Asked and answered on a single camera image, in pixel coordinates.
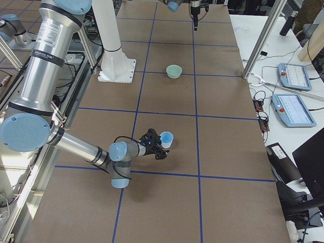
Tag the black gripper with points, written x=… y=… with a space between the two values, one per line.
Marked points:
x=152 y=150

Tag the light blue plastic cup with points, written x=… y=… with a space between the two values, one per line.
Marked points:
x=166 y=138

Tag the mint green bowl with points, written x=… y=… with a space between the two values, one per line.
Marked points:
x=174 y=71

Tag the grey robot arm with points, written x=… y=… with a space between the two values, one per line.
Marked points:
x=28 y=123

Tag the black water bottle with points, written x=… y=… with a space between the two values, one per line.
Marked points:
x=289 y=23

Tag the orange circuit board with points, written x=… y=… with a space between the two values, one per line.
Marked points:
x=262 y=116

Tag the white plastic hook tool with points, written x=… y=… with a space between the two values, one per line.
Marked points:
x=255 y=80

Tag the black keyboard box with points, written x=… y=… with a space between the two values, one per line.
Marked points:
x=283 y=165

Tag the lower teach pendant tablet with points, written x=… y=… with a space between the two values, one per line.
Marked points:
x=292 y=111

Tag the teach pendant tablet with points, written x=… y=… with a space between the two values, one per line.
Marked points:
x=294 y=76
x=292 y=111

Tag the black monitor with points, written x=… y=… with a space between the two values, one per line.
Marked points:
x=309 y=160

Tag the upper teach pendant tablet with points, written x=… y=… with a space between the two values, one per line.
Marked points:
x=294 y=76

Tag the metal rod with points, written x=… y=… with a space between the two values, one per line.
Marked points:
x=306 y=94

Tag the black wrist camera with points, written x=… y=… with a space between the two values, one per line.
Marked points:
x=151 y=134

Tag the aluminium frame post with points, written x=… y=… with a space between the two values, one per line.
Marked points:
x=265 y=33

